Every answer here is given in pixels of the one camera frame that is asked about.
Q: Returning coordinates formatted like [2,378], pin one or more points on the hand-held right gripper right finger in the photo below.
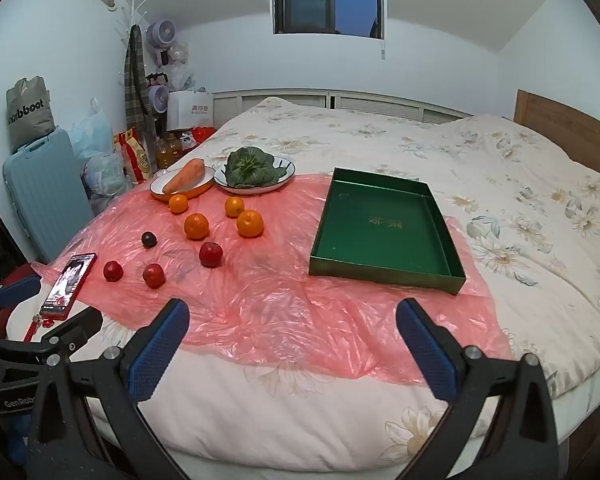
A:
[425,355]

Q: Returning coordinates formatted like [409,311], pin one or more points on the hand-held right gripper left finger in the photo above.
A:
[160,352]

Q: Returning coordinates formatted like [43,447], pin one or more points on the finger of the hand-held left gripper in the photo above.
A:
[17,290]
[77,322]

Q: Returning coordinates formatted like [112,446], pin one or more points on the red plum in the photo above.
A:
[210,254]
[153,275]

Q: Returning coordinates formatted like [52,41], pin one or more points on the dark purple plum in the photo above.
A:
[149,239]

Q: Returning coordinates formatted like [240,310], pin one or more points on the green tray box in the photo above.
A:
[380,240]

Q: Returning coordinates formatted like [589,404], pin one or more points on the large orange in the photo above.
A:
[196,225]
[250,223]

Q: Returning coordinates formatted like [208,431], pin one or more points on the red cloth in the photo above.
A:
[0,321]

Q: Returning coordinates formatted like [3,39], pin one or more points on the smartphone in red case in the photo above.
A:
[70,282]

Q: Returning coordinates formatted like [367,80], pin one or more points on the red phone tassel charm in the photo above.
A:
[35,329]

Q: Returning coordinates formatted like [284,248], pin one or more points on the red apple left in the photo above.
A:
[113,271]

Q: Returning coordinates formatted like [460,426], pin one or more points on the light blue suitcase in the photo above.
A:
[42,195]

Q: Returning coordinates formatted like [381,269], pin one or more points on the pink plastic sheet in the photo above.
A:
[260,300]

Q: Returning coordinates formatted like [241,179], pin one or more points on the pale plastic bag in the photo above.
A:
[105,177]

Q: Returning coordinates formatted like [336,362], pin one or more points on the small orange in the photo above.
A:
[234,206]
[178,203]

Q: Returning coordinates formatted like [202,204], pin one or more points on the orange-rimmed white plate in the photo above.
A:
[203,186]

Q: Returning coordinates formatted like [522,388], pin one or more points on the blue plastic bag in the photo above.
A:
[92,132]

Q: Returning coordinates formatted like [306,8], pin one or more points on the grey fabric bag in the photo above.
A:
[30,112]

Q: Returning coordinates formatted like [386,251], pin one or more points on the carrot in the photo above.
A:
[184,176]

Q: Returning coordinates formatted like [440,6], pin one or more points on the red and yellow sack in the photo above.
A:
[135,152]

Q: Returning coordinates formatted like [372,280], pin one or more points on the orange juice bottle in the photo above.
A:
[175,147]
[163,155]

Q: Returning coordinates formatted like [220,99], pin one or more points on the green leafy vegetable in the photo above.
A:
[252,166]

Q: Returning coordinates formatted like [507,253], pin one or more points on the red bag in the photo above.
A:
[202,133]

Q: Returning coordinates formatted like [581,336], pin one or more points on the blue-rimmed white plate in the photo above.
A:
[288,167]

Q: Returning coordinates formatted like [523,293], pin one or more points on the floral quilt bed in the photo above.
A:
[380,130]

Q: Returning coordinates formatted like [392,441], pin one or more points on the plaid scarf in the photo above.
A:
[137,85]

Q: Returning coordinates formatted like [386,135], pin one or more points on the purple desk fan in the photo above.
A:
[158,97]
[160,35]

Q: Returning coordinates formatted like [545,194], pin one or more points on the white paper bag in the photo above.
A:
[190,110]

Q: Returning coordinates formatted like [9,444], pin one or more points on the white slatted radiator cover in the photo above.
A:
[380,105]

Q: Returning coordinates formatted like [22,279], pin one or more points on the clear plastic bag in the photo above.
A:
[177,52]
[185,80]

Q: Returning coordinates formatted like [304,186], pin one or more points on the wooden bed headboard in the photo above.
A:
[565,125]

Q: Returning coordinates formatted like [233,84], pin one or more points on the white coat rack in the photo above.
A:
[132,7]

